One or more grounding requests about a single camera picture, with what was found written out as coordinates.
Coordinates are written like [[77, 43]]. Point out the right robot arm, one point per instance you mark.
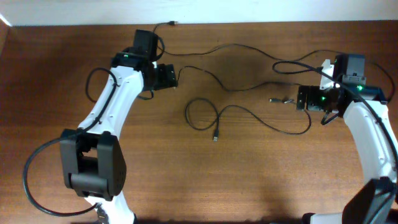
[[343, 93]]

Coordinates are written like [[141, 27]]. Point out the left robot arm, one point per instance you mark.
[[92, 160]]

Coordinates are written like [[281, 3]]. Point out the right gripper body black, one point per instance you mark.
[[316, 99]]

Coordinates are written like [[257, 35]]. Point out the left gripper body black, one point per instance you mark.
[[169, 76]]

